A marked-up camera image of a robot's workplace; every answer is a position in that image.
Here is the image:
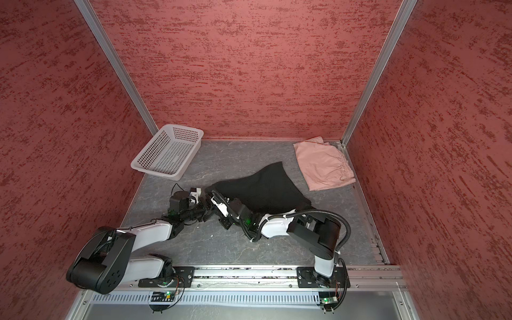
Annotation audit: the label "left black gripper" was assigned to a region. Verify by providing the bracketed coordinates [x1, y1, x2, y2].
[181, 193, 219, 222]

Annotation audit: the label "black shorts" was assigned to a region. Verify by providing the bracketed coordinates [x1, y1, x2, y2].
[206, 162, 312, 214]

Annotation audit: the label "pink shorts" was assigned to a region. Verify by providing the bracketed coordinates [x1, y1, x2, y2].
[293, 136, 355, 191]

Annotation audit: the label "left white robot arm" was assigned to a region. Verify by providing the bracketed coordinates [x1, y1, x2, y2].
[66, 200, 211, 295]

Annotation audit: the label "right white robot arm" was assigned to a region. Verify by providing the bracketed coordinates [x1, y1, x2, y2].
[211, 193, 351, 287]

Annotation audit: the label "white plastic laundry basket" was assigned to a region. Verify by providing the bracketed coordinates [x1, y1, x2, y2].
[131, 124, 204, 181]

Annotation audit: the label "left circuit board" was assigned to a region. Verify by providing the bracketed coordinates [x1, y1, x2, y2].
[149, 291, 175, 304]

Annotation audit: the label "circuit board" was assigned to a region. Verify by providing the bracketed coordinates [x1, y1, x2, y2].
[149, 291, 175, 304]
[318, 291, 339, 310]

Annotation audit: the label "right circuit board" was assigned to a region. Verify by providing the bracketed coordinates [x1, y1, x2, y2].
[318, 291, 339, 310]

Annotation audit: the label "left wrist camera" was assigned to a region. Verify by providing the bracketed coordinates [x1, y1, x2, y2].
[167, 188, 203, 220]

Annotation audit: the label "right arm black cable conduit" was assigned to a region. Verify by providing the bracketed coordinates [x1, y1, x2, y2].
[211, 189, 352, 311]

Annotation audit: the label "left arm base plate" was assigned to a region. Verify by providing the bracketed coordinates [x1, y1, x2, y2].
[138, 266, 195, 290]

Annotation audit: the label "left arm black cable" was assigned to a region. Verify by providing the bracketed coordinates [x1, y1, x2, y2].
[73, 183, 185, 289]

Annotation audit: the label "white slotted cable duct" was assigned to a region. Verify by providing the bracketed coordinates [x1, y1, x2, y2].
[91, 291, 319, 307]

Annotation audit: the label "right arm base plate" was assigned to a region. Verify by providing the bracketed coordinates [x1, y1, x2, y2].
[296, 267, 351, 289]

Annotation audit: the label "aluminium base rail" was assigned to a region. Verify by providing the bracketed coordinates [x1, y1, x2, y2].
[81, 263, 407, 291]

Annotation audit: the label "left aluminium corner post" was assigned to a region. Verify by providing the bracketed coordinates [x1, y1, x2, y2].
[73, 0, 159, 135]

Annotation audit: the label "aluminium corner post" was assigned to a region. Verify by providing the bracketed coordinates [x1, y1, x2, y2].
[341, 0, 417, 149]
[73, 0, 159, 135]

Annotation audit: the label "right aluminium corner post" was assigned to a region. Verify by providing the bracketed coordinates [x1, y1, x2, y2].
[341, 0, 417, 149]

